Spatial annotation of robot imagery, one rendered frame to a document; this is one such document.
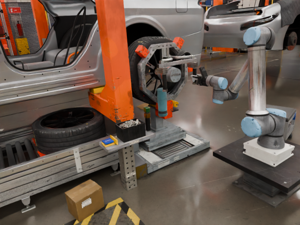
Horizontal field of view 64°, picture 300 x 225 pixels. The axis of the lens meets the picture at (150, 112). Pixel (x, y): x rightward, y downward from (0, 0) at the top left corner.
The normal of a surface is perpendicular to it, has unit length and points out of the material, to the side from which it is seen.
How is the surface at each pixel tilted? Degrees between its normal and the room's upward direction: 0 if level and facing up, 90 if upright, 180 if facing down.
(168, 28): 90
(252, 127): 91
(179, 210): 0
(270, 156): 90
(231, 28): 86
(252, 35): 78
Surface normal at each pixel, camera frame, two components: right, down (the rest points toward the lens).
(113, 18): 0.55, 0.26
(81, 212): 0.71, 0.20
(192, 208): -0.07, -0.94
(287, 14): 0.18, 0.15
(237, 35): -0.73, 0.26
